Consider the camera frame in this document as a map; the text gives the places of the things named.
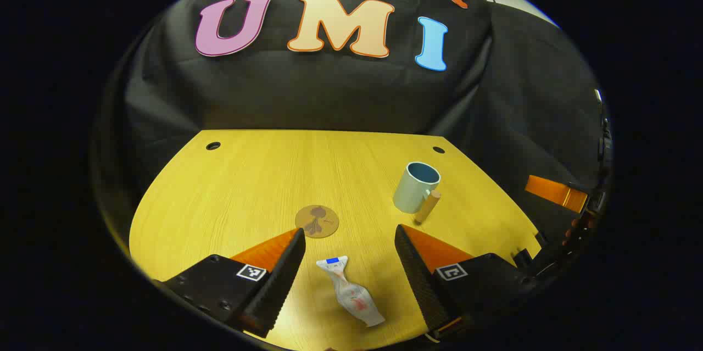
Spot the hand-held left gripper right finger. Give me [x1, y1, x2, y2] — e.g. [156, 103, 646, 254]
[394, 224, 529, 341]

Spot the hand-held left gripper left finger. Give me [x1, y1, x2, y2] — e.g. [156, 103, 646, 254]
[151, 227, 306, 339]

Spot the pale green cup wooden handle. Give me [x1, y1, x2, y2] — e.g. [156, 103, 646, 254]
[392, 161, 442, 225]

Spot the yellow wooden desktop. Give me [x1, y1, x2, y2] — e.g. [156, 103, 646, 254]
[129, 130, 543, 350]

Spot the round brown cork coaster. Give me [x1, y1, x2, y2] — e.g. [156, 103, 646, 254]
[295, 205, 340, 239]

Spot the white toothpaste tube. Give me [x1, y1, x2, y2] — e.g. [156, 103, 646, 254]
[316, 255, 386, 328]

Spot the black backdrop cloth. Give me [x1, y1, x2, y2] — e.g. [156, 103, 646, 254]
[91, 0, 613, 264]

